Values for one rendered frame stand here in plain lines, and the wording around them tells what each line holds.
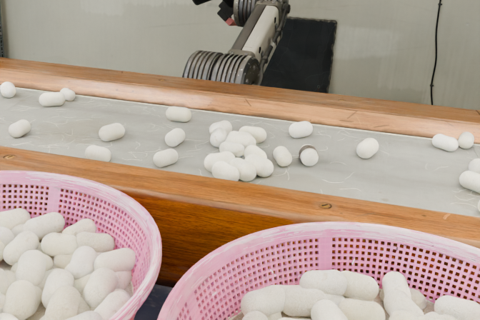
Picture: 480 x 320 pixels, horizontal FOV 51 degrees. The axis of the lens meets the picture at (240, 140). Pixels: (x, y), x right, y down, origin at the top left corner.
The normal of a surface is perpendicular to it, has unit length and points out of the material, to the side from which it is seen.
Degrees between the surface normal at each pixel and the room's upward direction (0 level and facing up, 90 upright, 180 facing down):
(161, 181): 0
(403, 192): 0
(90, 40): 92
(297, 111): 45
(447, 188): 0
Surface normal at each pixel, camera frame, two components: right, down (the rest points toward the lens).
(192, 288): 0.90, -0.07
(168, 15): -0.16, 0.30
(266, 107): -0.11, -0.46
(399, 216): 0.06, -0.95
